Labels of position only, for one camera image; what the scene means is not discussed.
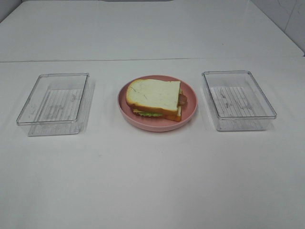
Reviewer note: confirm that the bacon strip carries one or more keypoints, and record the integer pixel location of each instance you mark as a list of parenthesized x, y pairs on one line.
[(182, 100)]

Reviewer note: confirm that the clear plastic fillings tray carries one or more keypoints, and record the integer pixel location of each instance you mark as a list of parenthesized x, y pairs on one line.
[(236, 101)]

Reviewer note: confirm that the clear plastic bread tray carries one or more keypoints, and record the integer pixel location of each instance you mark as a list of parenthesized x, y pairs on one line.
[(58, 104)]

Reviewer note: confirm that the green lettuce leaf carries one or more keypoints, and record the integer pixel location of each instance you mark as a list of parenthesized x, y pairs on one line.
[(146, 114)]

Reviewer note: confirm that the yellow cheese slice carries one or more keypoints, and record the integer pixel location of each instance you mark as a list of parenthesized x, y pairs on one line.
[(136, 111)]

